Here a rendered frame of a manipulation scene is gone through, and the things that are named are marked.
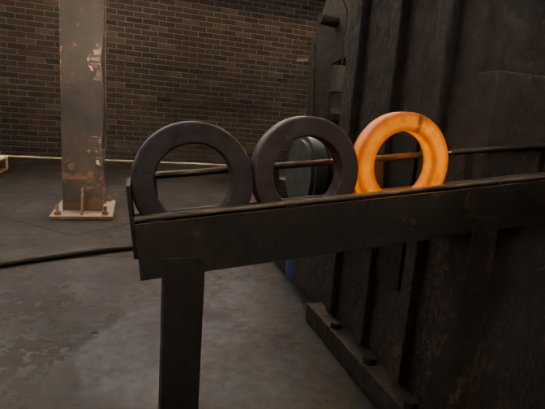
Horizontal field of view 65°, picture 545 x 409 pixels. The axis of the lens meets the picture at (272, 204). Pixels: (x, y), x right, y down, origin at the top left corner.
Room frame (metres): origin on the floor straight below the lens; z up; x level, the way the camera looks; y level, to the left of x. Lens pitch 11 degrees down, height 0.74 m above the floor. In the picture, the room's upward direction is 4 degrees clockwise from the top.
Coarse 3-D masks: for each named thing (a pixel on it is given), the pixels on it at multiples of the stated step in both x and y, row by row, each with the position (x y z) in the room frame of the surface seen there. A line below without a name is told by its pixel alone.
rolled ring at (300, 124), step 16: (272, 128) 0.69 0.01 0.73; (288, 128) 0.69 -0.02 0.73; (304, 128) 0.69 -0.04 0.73; (320, 128) 0.70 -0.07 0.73; (336, 128) 0.71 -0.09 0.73; (256, 144) 0.70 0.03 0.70; (272, 144) 0.68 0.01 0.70; (336, 144) 0.71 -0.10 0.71; (352, 144) 0.72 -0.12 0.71; (256, 160) 0.67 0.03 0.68; (272, 160) 0.68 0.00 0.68; (336, 160) 0.73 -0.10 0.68; (352, 160) 0.72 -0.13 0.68; (256, 176) 0.67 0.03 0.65; (272, 176) 0.68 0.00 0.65; (336, 176) 0.74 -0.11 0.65; (352, 176) 0.72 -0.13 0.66; (256, 192) 0.67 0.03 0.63; (272, 192) 0.68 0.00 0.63; (336, 192) 0.72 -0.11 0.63; (352, 192) 0.73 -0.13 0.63
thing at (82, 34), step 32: (64, 0) 2.87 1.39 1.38; (96, 0) 2.93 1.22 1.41; (64, 32) 2.87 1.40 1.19; (96, 32) 2.93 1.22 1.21; (64, 64) 2.87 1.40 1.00; (96, 64) 2.91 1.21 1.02; (64, 96) 2.87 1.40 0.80; (96, 96) 2.93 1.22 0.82; (64, 128) 2.87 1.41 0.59; (96, 128) 2.92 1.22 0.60; (64, 160) 2.87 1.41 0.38; (96, 160) 2.92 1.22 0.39; (64, 192) 2.87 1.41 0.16; (96, 192) 2.93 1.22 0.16
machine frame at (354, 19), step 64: (384, 0) 1.36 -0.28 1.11; (448, 0) 1.04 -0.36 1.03; (512, 0) 0.98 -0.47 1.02; (384, 64) 1.32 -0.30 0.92; (448, 64) 1.03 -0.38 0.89; (512, 64) 0.98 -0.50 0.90; (448, 128) 1.02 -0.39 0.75; (512, 128) 0.92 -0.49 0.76; (384, 256) 1.18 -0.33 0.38; (512, 256) 0.94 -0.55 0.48; (320, 320) 1.42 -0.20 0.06; (384, 320) 1.16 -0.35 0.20; (512, 320) 0.96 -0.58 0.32; (384, 384) 1.05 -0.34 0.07; (512, 384) 0.97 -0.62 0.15
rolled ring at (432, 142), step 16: (400, 112) 0.76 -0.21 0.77; (368, 128) 0.75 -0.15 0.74; (384, 128) 0.75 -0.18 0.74; (400, 128) 0.75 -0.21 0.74; (416, 128) 0.76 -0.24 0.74; (432, 128) 0.77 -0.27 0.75; (368, 144) 0.74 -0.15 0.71; (432, 144) 0.78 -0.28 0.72; (368, 160) 0.74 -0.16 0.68; (432, 160) 0.78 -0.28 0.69; (368, 176) 0.74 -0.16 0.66; (432, 176) 0.78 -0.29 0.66
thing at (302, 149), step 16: (304, 144) 2.06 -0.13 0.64; (320, 144) 2.03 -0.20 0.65; (288, 160) 2.25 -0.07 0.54; (304, 160) 2.04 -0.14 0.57; (288, 176) 2.23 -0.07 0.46; (304, 176) 2.02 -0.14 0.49; (320, 176) 1.95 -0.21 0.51; (288, 192) 2.22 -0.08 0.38; (304, 192) 2.01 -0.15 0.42; (320, 192) 1.96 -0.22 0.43; (320, 256) 1.67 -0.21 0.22; (304, 272) 1.81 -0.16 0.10; (320, 272) 1.66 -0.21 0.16; (304, 288) 1.80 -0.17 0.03; (320, 288) 1.65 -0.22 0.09
